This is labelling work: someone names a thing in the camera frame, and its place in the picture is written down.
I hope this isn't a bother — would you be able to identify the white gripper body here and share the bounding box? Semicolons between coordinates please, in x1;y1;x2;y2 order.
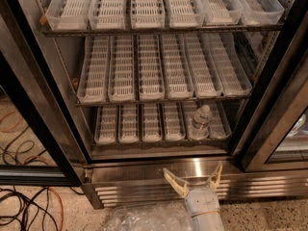
184;185;220;218

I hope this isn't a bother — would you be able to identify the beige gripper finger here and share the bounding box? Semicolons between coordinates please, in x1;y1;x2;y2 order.
163;168;190;198
206;164;222;191

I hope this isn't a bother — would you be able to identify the clear plastic water bottle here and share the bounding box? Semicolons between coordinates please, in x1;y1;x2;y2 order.
192;105;213;140

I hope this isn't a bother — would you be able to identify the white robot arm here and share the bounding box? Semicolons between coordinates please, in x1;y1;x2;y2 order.
163;163;225;231

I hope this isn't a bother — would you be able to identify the shelf tray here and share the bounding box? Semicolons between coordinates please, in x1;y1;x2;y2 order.
183;103;201;141
77;36;110;104
163;103;185;141
201;0;244;25
88;0;127;30
161;35;193;99
239;0;285;25
108;36;135;102
142;103;162;142
203;100;231;140
46;0;91;31
118;104;139;143
137;35;165;100
130;0;166;29
202;33;252;96
94;107;117;144
165;0;205;28
184;34;222;98

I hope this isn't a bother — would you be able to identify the right glass fridge door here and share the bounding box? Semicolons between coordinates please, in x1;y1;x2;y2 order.
242;52;308;172

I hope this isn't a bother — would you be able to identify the stainless steel fridge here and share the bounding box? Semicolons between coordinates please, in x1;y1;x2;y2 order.
0;0;308;209

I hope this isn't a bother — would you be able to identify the open glass fridge door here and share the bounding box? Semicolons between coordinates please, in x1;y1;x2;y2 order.
0;0;86;187

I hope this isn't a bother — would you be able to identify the bottom wire shelf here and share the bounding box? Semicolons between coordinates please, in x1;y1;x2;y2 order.
92;138;230;148

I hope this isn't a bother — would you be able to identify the wire shelf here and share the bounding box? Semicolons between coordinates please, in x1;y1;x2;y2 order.
42;24;283;38
75;94;250;108
92;138;230;148

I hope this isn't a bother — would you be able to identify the middle wire shelf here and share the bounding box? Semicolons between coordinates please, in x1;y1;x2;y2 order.
75;94;250;108

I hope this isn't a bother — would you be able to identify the black cable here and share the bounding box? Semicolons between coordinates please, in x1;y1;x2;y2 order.
0;125;85;231

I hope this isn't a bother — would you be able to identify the top wire shelf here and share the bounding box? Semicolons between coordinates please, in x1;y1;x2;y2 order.
42;24;283;38

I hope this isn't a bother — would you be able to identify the orange cable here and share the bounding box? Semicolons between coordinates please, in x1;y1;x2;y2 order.
0;110;64;231

